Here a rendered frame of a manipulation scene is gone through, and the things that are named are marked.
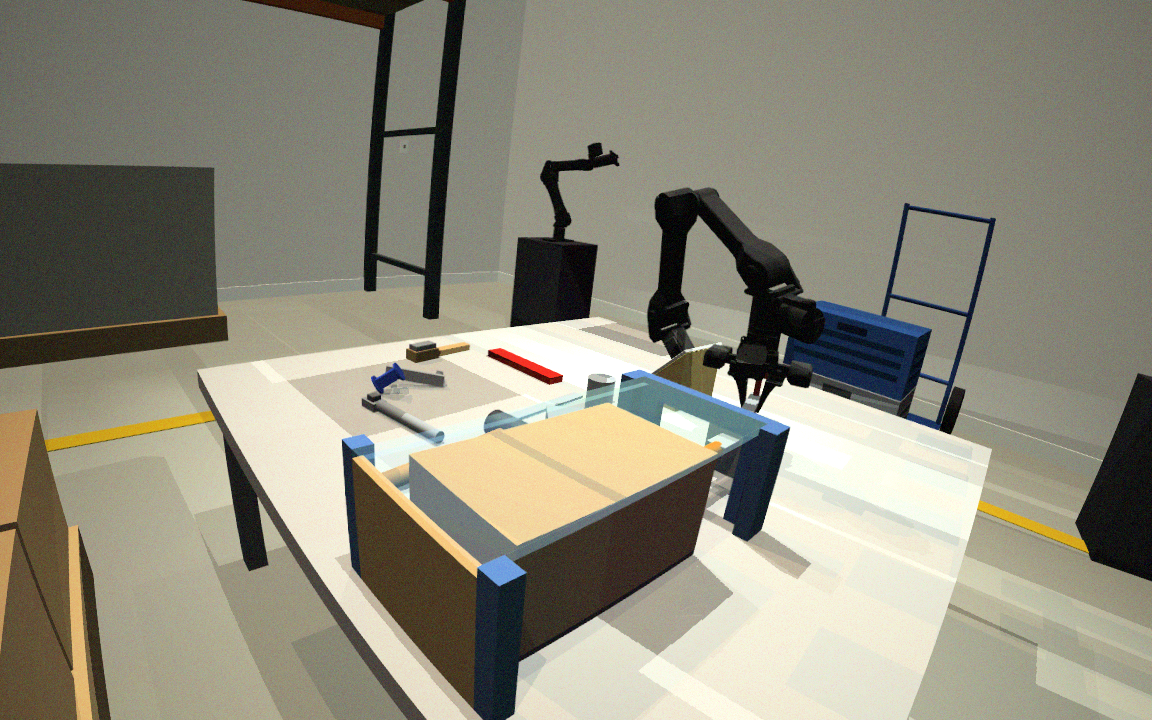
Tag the clear-panelled cubby with blue corner posts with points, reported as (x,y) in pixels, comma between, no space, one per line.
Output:
(499,543)

